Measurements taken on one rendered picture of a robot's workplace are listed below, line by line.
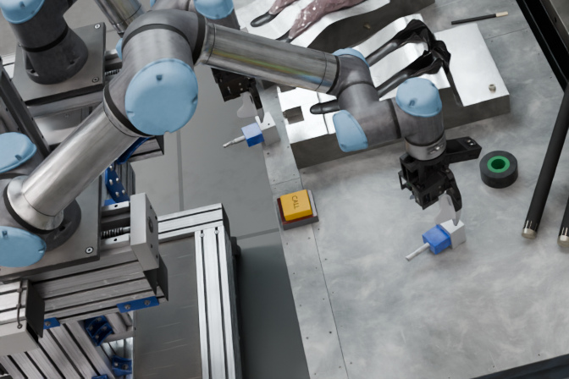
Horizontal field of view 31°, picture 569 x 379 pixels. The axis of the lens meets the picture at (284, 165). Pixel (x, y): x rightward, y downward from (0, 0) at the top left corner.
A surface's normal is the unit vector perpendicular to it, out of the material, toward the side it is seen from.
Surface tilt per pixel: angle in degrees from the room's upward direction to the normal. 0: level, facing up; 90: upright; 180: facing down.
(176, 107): 86
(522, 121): 0
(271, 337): 0
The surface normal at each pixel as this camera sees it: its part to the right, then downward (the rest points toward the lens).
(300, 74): 0.30, 0.43
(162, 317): -0.21, -0.65
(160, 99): 0.26, 0.63
